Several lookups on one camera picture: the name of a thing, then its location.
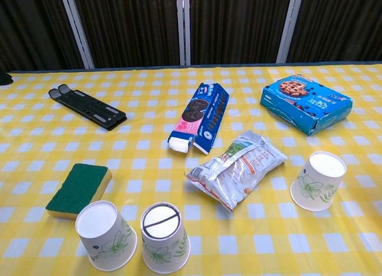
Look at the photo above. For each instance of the blue pink Oreo box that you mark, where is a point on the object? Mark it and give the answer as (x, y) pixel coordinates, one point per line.
(200, 115)

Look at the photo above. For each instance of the blue chocolate chip cookie box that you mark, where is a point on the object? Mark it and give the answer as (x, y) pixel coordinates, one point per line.
(304, 106)

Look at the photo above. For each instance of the white floral paper cup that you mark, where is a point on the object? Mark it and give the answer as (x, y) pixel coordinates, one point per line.
(319, 180)
(104, 234)

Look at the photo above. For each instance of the yellow white checkered tablecloth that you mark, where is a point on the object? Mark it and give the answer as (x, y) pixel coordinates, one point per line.
(149, 168)

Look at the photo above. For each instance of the black folding stand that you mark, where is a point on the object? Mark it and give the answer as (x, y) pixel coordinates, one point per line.
(89, 109)

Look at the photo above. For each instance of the crumpled silver snack bag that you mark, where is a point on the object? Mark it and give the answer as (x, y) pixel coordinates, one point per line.
(238, 171)

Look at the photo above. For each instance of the green yellow sponge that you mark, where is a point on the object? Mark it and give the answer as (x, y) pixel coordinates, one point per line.
(79, 186)

